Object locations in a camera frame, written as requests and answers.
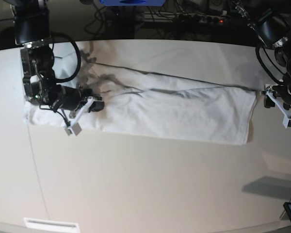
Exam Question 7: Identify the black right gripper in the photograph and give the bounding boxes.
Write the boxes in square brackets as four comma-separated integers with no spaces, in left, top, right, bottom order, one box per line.
[50,85,105,113]

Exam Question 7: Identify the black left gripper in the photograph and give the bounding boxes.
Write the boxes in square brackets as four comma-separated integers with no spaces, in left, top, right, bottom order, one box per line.
[264,84,291,108]

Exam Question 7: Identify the white T-shirt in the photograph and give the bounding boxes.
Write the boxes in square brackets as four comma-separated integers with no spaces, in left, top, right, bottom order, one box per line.
[21,42,258,146]

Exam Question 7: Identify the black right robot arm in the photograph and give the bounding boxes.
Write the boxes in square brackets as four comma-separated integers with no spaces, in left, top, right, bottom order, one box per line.
[8,0,105,113]

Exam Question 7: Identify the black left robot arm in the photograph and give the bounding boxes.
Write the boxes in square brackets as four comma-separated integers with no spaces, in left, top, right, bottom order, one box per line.
[232,0,291,110]

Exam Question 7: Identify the black power strip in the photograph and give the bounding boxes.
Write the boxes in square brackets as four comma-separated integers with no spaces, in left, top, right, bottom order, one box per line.
[144,12,229,25]

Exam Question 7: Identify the white label strip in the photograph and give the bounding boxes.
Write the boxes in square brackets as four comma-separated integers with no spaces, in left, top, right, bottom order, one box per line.
[24,217,80,233]

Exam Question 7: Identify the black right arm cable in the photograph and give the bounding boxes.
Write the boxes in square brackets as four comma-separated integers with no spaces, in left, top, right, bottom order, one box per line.
[38,32,82,127]

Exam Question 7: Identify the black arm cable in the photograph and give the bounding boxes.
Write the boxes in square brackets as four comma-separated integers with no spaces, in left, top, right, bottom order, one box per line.
[38,32,82,127]
[255,42,286,85]

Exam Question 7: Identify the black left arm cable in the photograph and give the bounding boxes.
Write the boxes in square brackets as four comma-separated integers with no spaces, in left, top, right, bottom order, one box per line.
[255,42,286,85]

